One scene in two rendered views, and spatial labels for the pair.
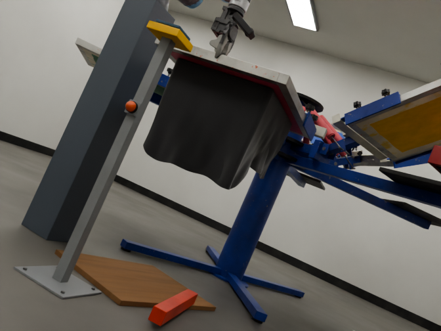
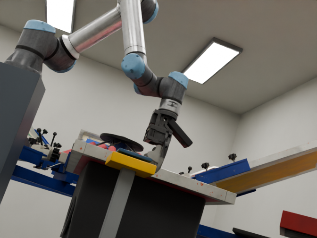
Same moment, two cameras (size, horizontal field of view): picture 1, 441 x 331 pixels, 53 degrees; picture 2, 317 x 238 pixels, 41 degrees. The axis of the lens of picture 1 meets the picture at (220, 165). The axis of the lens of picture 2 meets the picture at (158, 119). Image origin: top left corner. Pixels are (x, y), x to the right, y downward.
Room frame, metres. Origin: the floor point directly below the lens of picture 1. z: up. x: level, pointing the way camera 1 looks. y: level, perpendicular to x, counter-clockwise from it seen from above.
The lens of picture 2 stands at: (0.48, 0.93, 0.76)
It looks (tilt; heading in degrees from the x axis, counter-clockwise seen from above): 16 degrees up; 330
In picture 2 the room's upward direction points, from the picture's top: 17 degrees clockwise
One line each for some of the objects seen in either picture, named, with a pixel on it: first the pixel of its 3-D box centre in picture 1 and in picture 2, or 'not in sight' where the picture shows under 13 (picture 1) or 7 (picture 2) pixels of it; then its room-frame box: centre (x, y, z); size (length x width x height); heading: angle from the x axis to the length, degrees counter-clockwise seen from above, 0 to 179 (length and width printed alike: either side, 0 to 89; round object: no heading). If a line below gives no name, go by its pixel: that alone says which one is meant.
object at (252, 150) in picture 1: (261, 151); not in sight; (1.91, -0.14, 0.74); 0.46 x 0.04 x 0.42; 159
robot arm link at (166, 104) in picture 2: (237, 5); (169, 108); (1.69, 0.19, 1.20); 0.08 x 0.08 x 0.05
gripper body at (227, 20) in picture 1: (228, 23); (161, 129); (1.70, 0.19, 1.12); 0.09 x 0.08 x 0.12; 69
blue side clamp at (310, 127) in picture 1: (306, 126); not in sight; (2.16, -0.31, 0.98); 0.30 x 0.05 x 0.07; 159
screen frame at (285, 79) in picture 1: (243, 93); (135, 180); (2.04, 0.03, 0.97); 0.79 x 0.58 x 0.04; 159
